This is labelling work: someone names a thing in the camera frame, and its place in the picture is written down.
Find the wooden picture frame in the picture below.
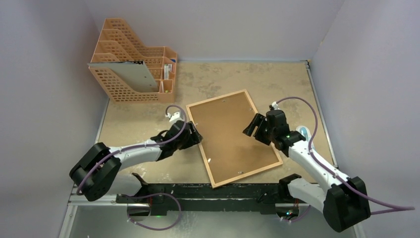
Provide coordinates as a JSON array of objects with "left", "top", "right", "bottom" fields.
[{"left": 185, "top": 89, "right": 284, "bottom": 189}]

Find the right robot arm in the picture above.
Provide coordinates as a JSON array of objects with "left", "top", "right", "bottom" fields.
[{"left": 243, "top": 110, "right": 371, "bottom": 232}]

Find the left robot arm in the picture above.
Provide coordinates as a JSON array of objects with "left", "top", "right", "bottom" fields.
[{"left": 69, "top": 120, "right": 203, "bottom": 201}]

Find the blue white oval object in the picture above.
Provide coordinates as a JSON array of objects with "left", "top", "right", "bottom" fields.
[{"left": 296, "top": 125, "right": 312, "bottom": 141}]

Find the grey folder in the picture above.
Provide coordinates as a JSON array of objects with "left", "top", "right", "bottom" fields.
[{"left": 88, "top": 61, "right": 158, "bottom": 93}]

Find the orange file organizer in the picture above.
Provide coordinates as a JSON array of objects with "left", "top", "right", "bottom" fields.
[{"left": 88, "top": 18, "right": 178, "bottom": 104}]

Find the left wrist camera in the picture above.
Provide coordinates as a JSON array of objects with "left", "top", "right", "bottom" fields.
[{"left": 166, "top": 111, "right": 184, "bottom": 124}]

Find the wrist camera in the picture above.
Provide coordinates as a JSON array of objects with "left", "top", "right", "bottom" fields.
[
  {"left": 166, "top": 111, "right": 184, "bottom": 124},
  {"left": 269, "top": 101, "right": 280, "bottom": 111}
]

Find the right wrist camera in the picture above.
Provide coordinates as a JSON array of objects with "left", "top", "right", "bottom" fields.
[{"left": 269, "top": 101, "right": 280, "bottom": 111}]

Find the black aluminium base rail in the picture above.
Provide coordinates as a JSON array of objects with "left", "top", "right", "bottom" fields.
[{"left": 67, "top": 182, "right": 358, "bottom": 218}]

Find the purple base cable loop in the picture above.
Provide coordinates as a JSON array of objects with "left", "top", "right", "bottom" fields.
[{"left": 126, "top": 192, "right": 184, "bottom": 231}]

